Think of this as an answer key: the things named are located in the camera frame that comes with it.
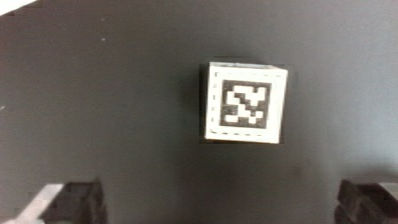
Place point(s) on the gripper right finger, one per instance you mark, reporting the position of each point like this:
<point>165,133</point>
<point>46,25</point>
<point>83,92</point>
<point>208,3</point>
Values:
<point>368,203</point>

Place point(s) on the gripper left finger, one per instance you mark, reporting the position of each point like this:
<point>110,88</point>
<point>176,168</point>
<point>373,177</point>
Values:
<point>66,204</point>

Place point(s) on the white tagged cube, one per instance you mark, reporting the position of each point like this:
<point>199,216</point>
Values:
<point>243,102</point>

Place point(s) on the white chair back frame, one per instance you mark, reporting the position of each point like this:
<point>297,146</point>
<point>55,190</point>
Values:
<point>9,5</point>

